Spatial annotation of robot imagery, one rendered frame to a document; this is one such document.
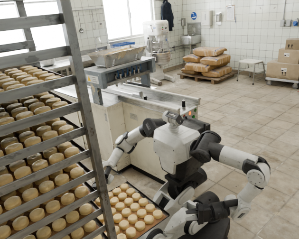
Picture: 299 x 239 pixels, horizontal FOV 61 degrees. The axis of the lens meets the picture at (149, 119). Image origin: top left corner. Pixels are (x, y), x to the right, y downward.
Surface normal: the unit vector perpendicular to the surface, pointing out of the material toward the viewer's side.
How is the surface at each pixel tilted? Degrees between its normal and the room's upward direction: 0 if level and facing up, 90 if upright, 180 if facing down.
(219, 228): 0
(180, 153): 86
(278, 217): 0
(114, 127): 90
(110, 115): 90
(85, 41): 90
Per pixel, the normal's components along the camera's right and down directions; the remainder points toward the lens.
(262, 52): -0.77, 0.33
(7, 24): 0.63, 0.26
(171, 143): -0.62, -0.41
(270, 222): -0.09, -0.91
